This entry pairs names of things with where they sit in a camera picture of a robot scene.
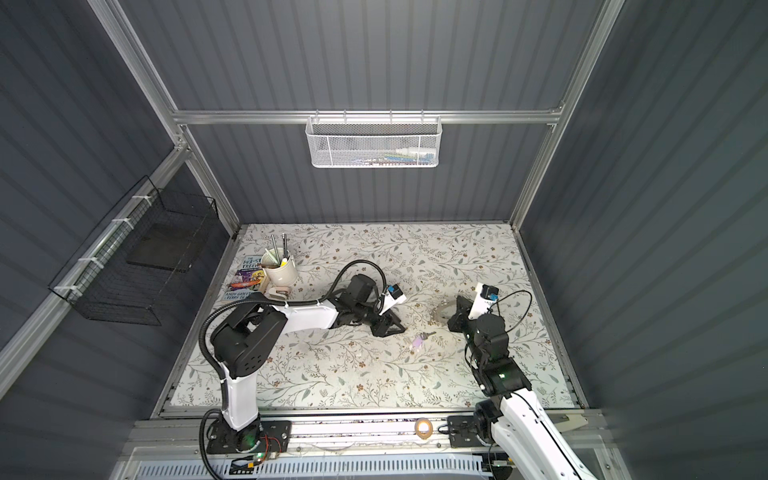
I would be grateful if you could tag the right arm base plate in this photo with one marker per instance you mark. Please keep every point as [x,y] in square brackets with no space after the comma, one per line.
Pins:
[469,431]

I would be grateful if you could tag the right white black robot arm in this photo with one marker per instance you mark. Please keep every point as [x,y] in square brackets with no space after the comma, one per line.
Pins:
[511,417]

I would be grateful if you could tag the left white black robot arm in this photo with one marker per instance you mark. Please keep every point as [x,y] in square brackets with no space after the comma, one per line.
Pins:
[238,338]

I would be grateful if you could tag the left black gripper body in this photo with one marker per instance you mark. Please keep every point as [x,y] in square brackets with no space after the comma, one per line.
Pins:
[381,325]

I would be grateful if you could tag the roll of tape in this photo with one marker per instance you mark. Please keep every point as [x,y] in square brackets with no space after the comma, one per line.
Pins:
[423,428]

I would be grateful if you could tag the colourful paperback book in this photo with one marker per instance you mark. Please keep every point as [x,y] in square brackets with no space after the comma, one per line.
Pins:
[250,277]

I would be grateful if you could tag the white wire mesh basket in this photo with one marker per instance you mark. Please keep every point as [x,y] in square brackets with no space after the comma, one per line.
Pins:
[374,145]

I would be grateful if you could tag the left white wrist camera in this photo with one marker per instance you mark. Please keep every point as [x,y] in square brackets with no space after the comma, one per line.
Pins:
[392,297]

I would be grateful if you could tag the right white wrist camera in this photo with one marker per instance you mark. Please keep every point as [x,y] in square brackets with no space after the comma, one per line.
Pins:
[486,297]

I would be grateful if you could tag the purple capped key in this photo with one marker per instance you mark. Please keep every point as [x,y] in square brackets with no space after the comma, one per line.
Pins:
[420,340]

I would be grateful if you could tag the white pen cup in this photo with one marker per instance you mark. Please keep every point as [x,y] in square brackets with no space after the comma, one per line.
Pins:
[280,270]

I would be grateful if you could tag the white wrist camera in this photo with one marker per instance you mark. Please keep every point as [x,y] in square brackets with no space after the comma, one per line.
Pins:
[392,297]
[486,297]

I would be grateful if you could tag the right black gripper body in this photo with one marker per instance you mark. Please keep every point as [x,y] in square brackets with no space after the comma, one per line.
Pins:
[463,324]

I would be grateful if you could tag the black wire mesh basket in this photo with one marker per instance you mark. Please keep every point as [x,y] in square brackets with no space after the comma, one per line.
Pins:
[134,272]

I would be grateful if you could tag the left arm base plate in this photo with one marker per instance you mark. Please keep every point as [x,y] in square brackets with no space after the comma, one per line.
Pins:
[267,437]

